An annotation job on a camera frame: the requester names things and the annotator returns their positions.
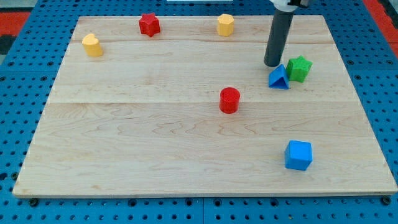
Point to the blue triangle block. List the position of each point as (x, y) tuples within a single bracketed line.
[(278, 78)]

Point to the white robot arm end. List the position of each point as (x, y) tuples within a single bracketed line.
[(291, 5)]

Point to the blue cube block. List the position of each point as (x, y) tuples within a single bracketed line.
[(298, 155)]

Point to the light wooden board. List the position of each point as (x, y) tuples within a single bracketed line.
[(143, 119)]

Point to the red cylinder block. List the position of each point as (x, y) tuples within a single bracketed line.
[(229, 100)]

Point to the yellow hexagon block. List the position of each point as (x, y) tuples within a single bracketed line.
[(225, 25)]

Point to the red star block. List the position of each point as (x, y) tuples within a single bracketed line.
[(149, 24)]

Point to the green star block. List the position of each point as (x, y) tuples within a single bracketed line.
[(298, 68)]

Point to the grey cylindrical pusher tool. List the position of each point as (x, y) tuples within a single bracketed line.
[(278, 34)]

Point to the yellow heart block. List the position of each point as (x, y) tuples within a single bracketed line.
[(92, 46)]

